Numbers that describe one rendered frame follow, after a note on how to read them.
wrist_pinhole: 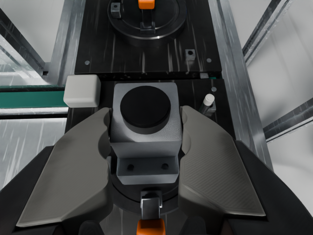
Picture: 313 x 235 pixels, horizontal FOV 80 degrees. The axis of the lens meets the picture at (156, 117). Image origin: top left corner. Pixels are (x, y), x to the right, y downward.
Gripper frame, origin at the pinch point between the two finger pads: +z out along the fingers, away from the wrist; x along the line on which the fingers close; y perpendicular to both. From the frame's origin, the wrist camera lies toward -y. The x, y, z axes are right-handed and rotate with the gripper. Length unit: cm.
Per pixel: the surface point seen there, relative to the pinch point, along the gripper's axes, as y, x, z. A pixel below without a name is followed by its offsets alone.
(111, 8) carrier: -5.8, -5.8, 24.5
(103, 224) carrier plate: 15.8, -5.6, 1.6
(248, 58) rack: 3.2, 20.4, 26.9
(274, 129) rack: 10.7, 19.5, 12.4
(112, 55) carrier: 0.9, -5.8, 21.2
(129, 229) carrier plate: 16.2, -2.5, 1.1
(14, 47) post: -1.6, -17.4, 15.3
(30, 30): -1, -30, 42
